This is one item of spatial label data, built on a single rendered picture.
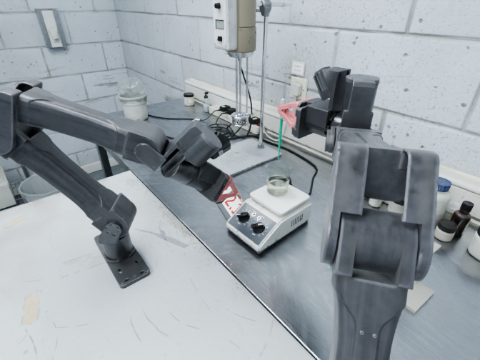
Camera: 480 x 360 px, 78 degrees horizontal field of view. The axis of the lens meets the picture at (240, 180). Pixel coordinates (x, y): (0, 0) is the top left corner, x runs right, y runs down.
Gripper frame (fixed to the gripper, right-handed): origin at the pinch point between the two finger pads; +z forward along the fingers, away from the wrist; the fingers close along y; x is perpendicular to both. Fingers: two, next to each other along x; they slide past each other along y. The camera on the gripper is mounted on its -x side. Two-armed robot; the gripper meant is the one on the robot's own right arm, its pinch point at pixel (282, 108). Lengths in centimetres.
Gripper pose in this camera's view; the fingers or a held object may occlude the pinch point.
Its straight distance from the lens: 71.0
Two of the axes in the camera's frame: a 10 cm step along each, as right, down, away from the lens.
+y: -7.6, 3.3, -5.6
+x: 0.0, 8.6, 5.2
